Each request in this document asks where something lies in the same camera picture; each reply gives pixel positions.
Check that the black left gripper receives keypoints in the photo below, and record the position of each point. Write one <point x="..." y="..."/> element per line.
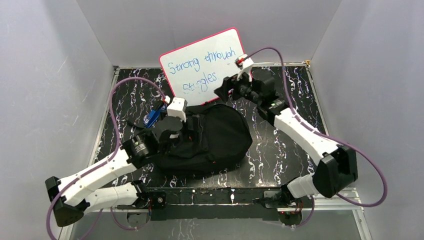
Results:
<point x="170" y="128"/>

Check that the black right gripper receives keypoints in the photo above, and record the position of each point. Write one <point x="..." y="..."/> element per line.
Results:
<point x="223" y="91"/>

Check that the black student backpack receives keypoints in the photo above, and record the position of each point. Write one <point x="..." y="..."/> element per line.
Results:
<point x="225" y="140"/>

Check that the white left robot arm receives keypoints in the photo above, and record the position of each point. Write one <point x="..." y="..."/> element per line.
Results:
<point x="76" y="195"/>

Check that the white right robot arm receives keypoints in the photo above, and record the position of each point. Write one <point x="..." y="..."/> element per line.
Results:
<point x="336" y="163"/>

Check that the pink framed whiteboard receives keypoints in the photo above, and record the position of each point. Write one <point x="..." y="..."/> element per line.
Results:
<point x="195" y="70"/>

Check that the blue tag on backpack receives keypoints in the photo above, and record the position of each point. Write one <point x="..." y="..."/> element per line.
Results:
<point x="155" y="114"/>

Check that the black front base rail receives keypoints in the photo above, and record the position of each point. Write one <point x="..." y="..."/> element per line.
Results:
<point x="264" y="203"/>

